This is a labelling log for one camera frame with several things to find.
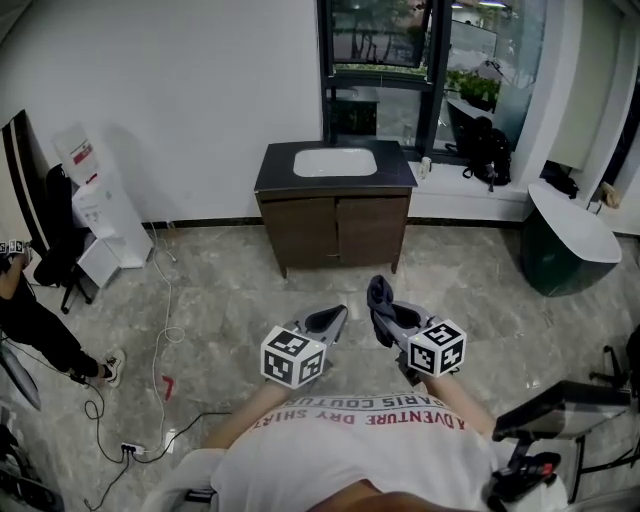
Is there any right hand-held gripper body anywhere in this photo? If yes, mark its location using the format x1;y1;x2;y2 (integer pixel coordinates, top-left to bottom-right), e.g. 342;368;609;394
396;317;468;387

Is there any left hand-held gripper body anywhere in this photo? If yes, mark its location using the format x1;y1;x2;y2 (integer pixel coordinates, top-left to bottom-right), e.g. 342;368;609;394
260;319;335;389

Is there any dark grey cloth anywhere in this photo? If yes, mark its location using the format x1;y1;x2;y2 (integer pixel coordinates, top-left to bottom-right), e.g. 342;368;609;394
366;274;401;349

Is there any person's left forearm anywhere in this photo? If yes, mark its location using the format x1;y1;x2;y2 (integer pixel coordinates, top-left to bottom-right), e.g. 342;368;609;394
204;379;292;451

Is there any person's right forearm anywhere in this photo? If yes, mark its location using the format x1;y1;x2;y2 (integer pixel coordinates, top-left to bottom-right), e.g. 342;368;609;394
417;372;499;442

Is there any dark wooden vanity cabinet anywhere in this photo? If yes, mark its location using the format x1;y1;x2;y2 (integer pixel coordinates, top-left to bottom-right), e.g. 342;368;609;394
253;139;419;279

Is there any white printed t-shirt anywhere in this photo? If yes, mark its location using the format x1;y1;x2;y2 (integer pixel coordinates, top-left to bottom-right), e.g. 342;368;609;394
149;389;571;512

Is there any black body-worn rig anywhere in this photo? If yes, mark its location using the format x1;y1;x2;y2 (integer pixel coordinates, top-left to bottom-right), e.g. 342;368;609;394
482;379;634;512

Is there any white sink basin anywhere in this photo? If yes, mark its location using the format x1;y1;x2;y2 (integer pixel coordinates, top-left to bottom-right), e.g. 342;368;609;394
292;147;378;179

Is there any green and white bathtub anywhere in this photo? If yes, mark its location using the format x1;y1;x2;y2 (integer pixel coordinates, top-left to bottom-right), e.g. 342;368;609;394
519;182;623;298

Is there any black backpack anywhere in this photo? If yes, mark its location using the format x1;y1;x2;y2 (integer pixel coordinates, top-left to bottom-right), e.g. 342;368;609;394
444;115;514;194

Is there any black metal stand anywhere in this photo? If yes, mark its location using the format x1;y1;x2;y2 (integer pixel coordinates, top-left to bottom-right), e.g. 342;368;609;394
588;324;640;399

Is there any small black bag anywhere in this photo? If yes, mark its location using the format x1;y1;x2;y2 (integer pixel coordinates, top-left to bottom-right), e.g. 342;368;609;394
541;159;582;201

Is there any white water dispenser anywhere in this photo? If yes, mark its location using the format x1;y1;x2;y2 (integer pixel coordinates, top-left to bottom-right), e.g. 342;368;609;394
71;164;154;289

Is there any brown paper bag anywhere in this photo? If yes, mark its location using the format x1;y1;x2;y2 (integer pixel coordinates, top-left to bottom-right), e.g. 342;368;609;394
598;181;623;209

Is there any black office chair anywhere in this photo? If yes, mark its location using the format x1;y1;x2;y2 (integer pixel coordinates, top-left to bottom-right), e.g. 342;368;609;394
32;163;97;315

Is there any black folded stand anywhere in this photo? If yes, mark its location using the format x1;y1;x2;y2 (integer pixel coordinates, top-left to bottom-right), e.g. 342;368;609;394
0;407;66;512

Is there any clear water dispenser bottle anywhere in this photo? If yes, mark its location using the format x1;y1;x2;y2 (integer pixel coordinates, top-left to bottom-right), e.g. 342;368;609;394
52;122;102;187

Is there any dark striped leaning board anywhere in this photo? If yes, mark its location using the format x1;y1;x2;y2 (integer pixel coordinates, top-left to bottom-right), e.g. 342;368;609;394
0;109;54;254

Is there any white cable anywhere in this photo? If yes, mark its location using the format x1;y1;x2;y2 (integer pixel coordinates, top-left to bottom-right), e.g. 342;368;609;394
142;219;187;452

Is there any black cable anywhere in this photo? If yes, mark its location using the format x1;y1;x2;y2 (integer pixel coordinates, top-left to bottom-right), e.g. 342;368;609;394
81;383;232;507

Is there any black window frame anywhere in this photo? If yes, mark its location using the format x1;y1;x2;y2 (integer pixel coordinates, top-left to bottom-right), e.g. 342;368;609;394
317;0;454;162

